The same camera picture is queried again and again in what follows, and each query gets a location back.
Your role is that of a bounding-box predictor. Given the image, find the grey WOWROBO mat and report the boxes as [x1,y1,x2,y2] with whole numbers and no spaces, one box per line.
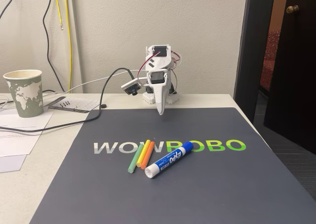
[29,107,316,224]

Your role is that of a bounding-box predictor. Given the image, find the thin white cable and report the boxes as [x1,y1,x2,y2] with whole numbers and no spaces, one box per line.
[43,72,149,103]

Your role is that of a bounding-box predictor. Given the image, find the small white paper sheet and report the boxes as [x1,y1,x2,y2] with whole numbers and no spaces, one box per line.
[0,154,27,173]

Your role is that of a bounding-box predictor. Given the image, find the red patterned fabric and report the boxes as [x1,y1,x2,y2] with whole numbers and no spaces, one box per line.
[259,29,281,91]

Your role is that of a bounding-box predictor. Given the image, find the large white printed paper sheet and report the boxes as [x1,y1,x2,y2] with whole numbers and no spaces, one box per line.
[0,110,55,158]

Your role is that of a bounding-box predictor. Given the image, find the yellow chalk stick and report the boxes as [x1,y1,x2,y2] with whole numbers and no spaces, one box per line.
[136,139,151,167]

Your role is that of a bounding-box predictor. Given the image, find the long yellow cable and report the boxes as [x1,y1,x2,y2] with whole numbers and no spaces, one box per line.
[64,0,73,93]

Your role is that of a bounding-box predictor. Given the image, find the dark wooden door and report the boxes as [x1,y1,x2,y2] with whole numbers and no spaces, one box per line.
[263,0,316,158]

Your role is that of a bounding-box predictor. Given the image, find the thin black cable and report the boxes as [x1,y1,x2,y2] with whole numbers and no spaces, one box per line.
[0,0,14,19]

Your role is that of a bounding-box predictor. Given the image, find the white mounted camera module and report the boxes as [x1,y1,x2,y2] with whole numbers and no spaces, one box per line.
[120,79,143,97]

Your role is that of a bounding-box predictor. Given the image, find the lined paper sheet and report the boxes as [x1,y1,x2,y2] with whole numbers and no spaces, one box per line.
[44,96,102,114]

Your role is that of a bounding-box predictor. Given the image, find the green world map paper cup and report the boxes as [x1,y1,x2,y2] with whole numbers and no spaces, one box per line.
[2,69,44,118]

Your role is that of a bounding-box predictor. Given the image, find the green chalk stick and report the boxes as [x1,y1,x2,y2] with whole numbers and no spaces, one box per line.
[127,144,145,174]

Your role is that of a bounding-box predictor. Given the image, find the thick black camera cable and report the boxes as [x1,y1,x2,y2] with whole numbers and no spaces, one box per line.
[0,67,136,133]

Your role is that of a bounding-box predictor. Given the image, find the orange chalk stick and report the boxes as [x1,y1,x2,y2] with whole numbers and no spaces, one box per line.
[140,141,155,170]

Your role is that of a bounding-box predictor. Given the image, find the black wall cable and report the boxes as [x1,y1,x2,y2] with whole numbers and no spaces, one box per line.
[41,0,67,96]

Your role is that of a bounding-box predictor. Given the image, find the short yellow wire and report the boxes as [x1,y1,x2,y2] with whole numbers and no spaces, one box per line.
[53,0,64,31]

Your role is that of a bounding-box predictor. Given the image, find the blue Expo marker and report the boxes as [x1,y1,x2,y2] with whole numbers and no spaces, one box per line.
[144,140,194,179]

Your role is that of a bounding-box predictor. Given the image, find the dark door frame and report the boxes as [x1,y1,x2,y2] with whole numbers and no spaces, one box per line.
[233,0,276,123]

